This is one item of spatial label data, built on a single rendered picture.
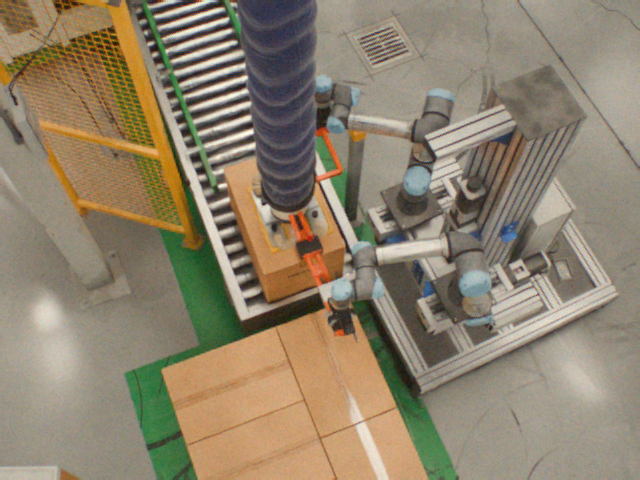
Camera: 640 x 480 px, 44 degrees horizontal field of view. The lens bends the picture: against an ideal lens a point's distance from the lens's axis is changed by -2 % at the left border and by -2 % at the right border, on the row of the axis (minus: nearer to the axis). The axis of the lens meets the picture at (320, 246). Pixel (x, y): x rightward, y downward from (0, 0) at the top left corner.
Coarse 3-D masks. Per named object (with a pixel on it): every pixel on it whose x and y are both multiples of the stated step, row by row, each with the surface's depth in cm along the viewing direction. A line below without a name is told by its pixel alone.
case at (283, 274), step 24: (240, 168) 387; (240, 192) 382; (240, 216) 383; (264, 240) 372; (336, 240) 372; (264, 264) 367; (288, 264) 367; (336, 264) 386; (264, 288) 394; (288, 288) 390; (312, 288) 403
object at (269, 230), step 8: (248, 192) 358; (256, 200) 356; (264, 200) 353; (256, 208) 355; (256, 216) 354; (264, 224) 351; (272, 224) 350; (280, 224) 351; (264, 232) 350; (272, 232) 349; (280, 232) 349; (272, 240) 348; (272, 248) 347
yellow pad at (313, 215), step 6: (318, 198) 357; (312, 210) 354; (318, 210) 354; (306, 216) 353; (312, 216) 352; (318, 216) 353; (324, 216) 353; (312, 222) 352; (312, 228) 350; (330, 228) 351
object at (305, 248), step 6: (312, 234) 334; (300, 240) 334; (306, 240) 335; (312, 240) 335; (318, 240) 334; (300, 246) 333; (306, 246) 333; (312, 246) 333; (318, 246) 333; (300, 252) 331; (306, 252) 332; (312, 252) 331; (318, 252) 332; (312, 258) 335
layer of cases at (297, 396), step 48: (288, 336) 395; (192, 384) 385; (240, 384) 385; (288, 384) 385; (336, 384) 385; (384, 384) 385; (192, 432) 375; (240, 432) 375; (288, 432) 376; (336, 432) 376; (384, 432) 376
